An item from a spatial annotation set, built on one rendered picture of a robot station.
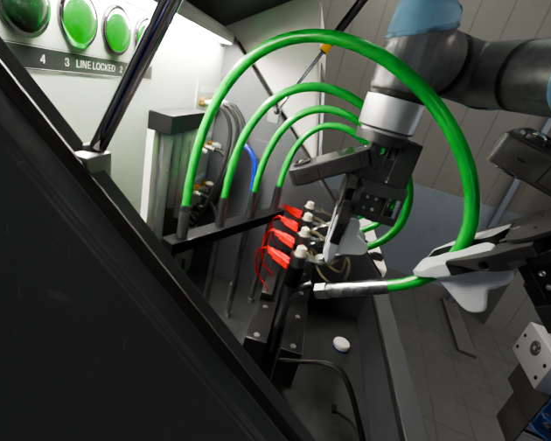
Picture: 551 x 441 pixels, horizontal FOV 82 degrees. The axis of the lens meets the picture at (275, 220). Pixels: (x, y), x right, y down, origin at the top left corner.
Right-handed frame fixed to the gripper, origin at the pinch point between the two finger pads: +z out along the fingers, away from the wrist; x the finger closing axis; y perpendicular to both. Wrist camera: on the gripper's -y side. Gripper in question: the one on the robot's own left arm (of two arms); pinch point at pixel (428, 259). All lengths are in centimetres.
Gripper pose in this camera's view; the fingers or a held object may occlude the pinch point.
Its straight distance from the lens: 39.0
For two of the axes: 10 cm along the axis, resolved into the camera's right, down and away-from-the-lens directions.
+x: 7.2, -3.2, 6.1
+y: 4.5, 8.9, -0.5
